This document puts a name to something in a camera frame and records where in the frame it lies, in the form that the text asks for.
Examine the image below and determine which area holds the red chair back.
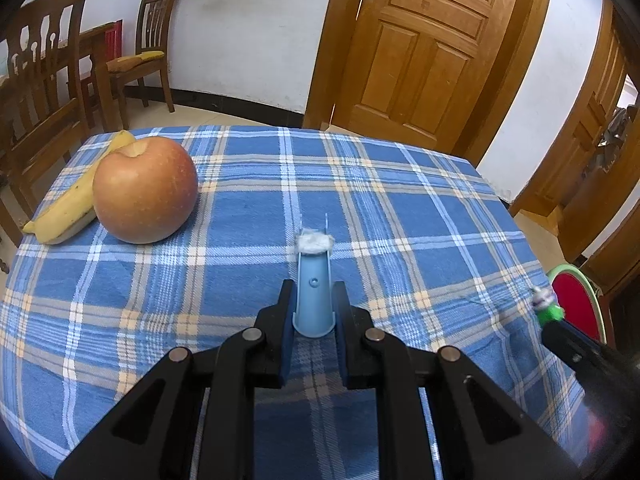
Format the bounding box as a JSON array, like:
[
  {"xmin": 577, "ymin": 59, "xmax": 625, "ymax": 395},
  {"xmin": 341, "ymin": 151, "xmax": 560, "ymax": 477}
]
[{"xmin": 104, "ymin": 20, "xmax": 122, "ymax": 61}]

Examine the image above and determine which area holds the yellow banana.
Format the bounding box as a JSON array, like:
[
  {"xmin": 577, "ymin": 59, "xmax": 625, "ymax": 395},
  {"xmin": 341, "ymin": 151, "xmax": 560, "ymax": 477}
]
[{"xmin": 22, "ymin": 130, "xmax": 136, "ymax": 245}]

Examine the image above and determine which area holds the open wooden door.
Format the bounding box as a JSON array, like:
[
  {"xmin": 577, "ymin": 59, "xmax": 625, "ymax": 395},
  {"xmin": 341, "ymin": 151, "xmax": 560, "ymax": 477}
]
[{"xmin": 510, "ymin": 0, "xmax": 639, "ymax": 261}]

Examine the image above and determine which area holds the yellow seat cushion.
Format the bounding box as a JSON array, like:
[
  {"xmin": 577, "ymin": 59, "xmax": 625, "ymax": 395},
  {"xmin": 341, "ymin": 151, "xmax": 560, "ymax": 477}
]
[{"xmin": 106, "ymin": 50, "xmax": 165, "ymax": 74}]

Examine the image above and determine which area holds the far wooden chair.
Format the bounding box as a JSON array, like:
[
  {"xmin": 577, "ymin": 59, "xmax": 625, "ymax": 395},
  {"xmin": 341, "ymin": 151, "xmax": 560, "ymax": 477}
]
[{"xmin": 106, "ymin": 0, "xmax": 176, "ymax": 129}]

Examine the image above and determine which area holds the blue plastic tube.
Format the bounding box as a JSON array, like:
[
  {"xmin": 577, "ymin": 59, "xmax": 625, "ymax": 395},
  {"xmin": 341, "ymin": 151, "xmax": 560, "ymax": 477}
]
[{"xmin": 293, "ymin": 228, "xmax": 335, "ymax": 339}]

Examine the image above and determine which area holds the red apple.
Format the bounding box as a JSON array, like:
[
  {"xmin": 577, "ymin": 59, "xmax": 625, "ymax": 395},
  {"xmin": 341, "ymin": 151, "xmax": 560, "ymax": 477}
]
[{"xmin": 92, "ymin": 136, "xmax": 198, "ymax": 245}]

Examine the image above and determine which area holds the wooden chair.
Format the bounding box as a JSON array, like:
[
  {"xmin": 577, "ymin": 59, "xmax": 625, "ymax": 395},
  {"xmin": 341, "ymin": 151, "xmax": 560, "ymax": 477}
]
[
  {"xmin": 1, "ymin": 0, "xmax": 89, "ymax": 216},
  {"xmin": 106, "ymin": 0, "xmax": 176, "ymax": 129}
]

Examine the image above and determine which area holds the green toy figure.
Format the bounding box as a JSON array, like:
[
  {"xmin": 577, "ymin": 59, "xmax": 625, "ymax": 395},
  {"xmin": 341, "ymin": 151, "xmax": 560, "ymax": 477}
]
[{"xmin": 532, "ymin": 286, "xmax": 565, "ymax": 327}]

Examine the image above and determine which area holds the closed wooden door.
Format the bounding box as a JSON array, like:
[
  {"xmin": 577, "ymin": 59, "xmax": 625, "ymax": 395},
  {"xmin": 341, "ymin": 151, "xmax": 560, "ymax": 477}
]
[{"xmin": 304, "ymin": 0, "xmax": 549, "ymax": 164}]

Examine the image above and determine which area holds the blue plaid tablecloth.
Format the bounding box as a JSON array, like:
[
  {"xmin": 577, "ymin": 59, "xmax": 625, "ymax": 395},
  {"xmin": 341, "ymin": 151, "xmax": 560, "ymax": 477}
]
[{"xmin": 1, "ymin": 126, "xmax": 588, "ymax": 474}]

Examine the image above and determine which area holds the near wooden chair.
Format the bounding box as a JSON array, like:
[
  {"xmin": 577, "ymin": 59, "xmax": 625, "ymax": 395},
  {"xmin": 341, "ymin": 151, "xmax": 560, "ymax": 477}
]
[{"xmin": 1, "ymin": 0, "xmax": 89, "ymax": 216}]

